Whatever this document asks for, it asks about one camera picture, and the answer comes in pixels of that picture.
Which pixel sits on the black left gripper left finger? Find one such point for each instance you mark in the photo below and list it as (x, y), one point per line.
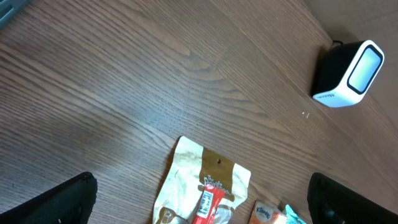
(70, 202)

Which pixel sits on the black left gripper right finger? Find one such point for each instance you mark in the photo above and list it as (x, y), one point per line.
(332, 203)

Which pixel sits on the teal wet wipes pack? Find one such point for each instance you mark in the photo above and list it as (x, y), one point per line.
(292, 217)

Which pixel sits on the small orange packet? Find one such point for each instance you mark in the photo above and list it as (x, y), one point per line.
(266, 214)

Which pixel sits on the brown red snack bag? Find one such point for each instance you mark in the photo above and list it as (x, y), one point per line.
(193, 167)

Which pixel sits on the white barcode scanner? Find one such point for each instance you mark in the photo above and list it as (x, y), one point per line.
(345, 73)

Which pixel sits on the red candy bar wrapper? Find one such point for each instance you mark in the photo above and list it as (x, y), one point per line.
(208, 204)

